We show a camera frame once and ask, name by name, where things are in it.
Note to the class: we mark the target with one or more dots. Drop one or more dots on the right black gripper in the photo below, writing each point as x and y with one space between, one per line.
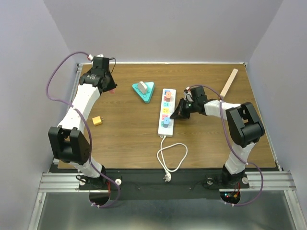
180 112

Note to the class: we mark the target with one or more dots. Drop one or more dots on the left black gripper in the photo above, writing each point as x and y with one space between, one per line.
112 85

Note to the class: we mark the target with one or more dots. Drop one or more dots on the white multicolour power strip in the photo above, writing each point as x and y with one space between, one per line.
167 108

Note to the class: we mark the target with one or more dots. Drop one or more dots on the blue charger plug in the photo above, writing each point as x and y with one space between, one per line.
166 122

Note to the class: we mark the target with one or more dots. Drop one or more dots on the salmon orange charger plug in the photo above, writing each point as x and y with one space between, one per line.
168 95

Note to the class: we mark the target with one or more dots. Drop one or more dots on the teal triangular power strip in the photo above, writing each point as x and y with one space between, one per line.
145 97

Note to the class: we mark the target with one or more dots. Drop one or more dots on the white grey adapter plug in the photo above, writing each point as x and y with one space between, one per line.
142 87

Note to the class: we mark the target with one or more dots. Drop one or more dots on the yellow charger plug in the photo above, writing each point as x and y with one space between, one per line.
97 120

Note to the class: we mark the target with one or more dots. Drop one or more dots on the beige wooden power strip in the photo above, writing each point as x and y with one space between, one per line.
228 83

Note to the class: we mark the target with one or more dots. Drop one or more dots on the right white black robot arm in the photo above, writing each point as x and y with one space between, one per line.
241 124

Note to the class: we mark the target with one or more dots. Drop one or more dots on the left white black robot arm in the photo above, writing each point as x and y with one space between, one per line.
67 139

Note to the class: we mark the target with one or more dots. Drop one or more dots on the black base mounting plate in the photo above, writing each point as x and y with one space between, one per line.
149 184

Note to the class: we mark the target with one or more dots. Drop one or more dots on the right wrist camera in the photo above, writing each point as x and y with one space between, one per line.
188 96

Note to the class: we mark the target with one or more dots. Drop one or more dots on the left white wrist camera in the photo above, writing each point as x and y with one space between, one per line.
91 57

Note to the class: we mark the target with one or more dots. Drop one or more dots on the aluminium frame rail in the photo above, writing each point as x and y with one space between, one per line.
56 141

